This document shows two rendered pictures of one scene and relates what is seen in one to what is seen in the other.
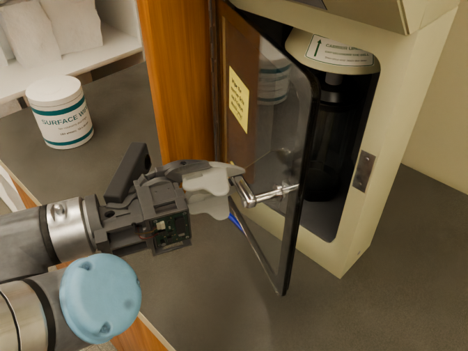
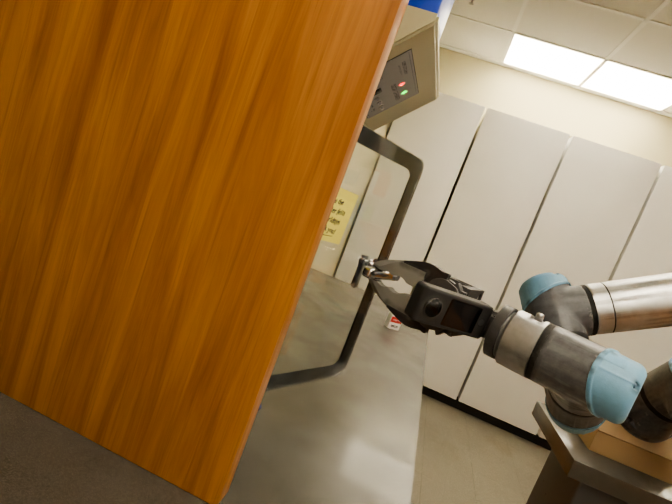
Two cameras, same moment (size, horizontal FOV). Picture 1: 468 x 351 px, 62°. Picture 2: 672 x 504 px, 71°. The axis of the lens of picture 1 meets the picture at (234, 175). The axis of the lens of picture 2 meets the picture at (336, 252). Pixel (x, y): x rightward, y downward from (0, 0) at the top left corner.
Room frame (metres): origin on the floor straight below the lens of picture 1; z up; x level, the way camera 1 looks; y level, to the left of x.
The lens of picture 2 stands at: (0.86, 0.54, 1.31)
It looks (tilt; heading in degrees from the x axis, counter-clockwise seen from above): 8 degrees down; 236
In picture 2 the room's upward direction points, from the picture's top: 21 degrees clockwise
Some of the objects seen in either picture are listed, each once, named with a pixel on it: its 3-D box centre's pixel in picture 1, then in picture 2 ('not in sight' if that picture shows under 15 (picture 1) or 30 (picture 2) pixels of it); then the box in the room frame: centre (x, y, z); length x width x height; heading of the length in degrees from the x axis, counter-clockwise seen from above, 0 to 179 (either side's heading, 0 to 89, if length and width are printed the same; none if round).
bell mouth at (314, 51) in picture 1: (345, 30); not in sight; (0.59, -0.17, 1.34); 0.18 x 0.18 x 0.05
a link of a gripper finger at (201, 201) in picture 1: (217, 203); (396, 295); (0.38, 0.02, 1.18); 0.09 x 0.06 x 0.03; 111
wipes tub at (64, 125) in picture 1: (61, 112); not in sight; (0.87, 0.45, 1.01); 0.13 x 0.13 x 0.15
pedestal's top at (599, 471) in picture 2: not in sight; (615, 461); (-0.41, 0.09, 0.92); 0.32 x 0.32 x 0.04; 48
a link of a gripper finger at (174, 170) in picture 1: (179, 177); (427, 279); (0.39, 0.07, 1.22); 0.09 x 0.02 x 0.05; 111
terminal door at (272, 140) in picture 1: (249, 152); (330, 265); (0.48, -0.03, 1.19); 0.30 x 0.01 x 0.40; 21
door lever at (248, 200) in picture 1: (251, 181); (373, 269); (0.41, -0.02, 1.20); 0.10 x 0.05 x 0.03; 21
